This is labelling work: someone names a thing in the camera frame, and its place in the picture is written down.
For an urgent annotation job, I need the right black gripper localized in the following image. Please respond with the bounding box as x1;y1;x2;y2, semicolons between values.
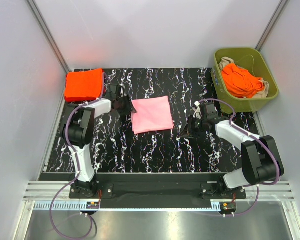
179;115;207;139

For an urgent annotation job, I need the pink t shirt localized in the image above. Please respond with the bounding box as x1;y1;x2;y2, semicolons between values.
131;96;174;135

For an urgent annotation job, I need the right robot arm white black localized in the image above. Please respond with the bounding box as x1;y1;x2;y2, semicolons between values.
179;98;284;199

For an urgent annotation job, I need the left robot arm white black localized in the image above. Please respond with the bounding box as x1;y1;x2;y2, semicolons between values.
61;84;137;198

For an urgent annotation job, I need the black marbled table mat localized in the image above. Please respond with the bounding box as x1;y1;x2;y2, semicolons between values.
38;67;272;175

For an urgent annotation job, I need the folded orange t shirt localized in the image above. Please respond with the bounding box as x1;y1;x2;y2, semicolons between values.
64;68;105;103

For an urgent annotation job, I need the orange t shirt in bin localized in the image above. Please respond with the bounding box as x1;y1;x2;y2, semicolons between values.
221;63;266;99

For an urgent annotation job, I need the olive green plastic bin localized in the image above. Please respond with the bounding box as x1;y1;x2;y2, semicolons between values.
211;47;279;113

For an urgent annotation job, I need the right small circuit board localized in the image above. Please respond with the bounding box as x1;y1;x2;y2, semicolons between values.
221;202;236;211

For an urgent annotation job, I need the small circuit board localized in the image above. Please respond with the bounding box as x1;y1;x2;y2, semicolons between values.
221;202;236;211
86;201;100;209

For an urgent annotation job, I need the left small circuit board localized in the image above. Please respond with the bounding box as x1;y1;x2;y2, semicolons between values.
86;201;100;209

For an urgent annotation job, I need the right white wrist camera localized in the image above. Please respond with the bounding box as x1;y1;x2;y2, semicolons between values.
193;101;203;120

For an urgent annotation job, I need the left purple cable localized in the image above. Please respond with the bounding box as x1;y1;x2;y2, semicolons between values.
49;72;98;238

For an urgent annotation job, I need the purple cable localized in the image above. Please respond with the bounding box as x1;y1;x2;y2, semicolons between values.
198;98;282;217
49;72;98;238

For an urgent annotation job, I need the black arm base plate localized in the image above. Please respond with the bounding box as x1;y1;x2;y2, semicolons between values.
69;173;247;200

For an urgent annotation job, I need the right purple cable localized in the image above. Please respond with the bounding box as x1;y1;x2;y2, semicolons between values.
198;98;282;217

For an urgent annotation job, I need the aluminium rail frame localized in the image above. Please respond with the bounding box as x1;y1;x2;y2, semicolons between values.
23;181;295;212

